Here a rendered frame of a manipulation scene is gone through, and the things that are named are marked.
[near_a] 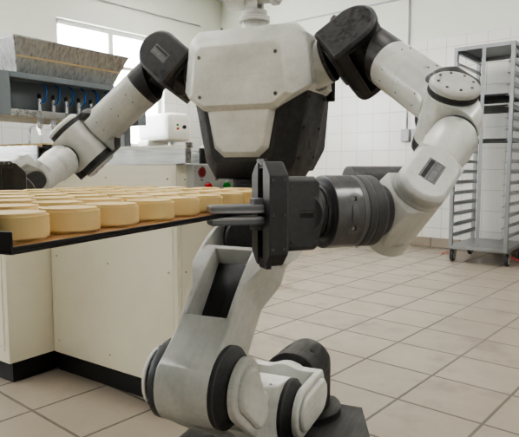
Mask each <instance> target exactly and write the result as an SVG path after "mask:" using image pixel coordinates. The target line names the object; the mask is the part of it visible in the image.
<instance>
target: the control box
mask: <svg viewBox="0 0 519 437"><path fill-rule="evenodd" d="M186 166H187V188H192V187H206V184H207V183H211V184H212V186H213V187H224V185H225V183H226V182H229V183H230V185H231V186H233V179H216V178H215V176H214V174H213V172H212V171H211V169H210V167H209V165H208V164H186ZM201 167H204V168H205V171H206V173H205V176H204V177H201V176H200V174H199V170H200V168H201Z"/></svg>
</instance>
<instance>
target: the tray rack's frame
mask: <svg viewBox="0 0 519 437"><path fill-rule="evenodd" d="M508 49H511V51H510V50H508ZM516 49H519V42H518V41H516V40H514V41H507V42H494V43H488V44H481V45H474V46H467V47H460V48H455V56H454V66H457V63H458V62H459V55H458V52H460V53H463V54H465V55H467V56H469V57H471V58H473V59H475V60H477V61H479V62H481V63H482V80H481V107H482V111H483V114H484V90H485V67H486V62H491V61H499V60H507V59H510V57H511V66H510V87H509V129H508V150H507V172H506V193H505V213H504V235H503V240H500V239H489V238H479V231H480V207H481V184H482V160H483V124H482V128H481V131H480V134H479V153H478V176H477V201H476V237H475V238H467V239H465V240H462V241H459V242H456V243H454V244H453V237H452V232H453V226H452V223H453V222H454V216H453V212H454V206H453V202H454V198H455V195H453V192H454V191H455V186H454V187H453V188H452V190H451V192H450V220H449V247H448V248H450V251H451V250H452V249H454V257H455V256H456V254H457V249H460V250H470V251H488V252H498V253H504V256H505V255H506V253H508V254H509V256H511V253H512V251H513V250H515V249H518V252H519V241H513V240H509V203H510V182H511V161H512V140H513V120H514V99H515V78H516V58H519V56H518V55H517V54H516ZM509 262H510V257H509Z"/></svg>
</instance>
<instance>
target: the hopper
mask: <svg viewBox="0 0 519 437"><path fill-rule="evenodd" d="M127 60H128V57H126V56H121V55H113V54H109V53H104V52H100V51H96V50H92V49H84V48H79V47H75V46H70V45H67V44H62V43H58V42H50V41H45V40H41V39H37V38H33V37H28V36H20V35H16V34H10V35H7V36H0V69H3V70H9V71H16V72H22V73H27V74H33V75H45V76H50V77H56V78H63V79H69V80H75V81H80V82H92V83H98V84H103V85H109V86H114V84H115V81H116V79H117V78H118V76H119V74H120V73H121V71H122V69H123V67H124V65H125V64H126V62H127Z"/></svg>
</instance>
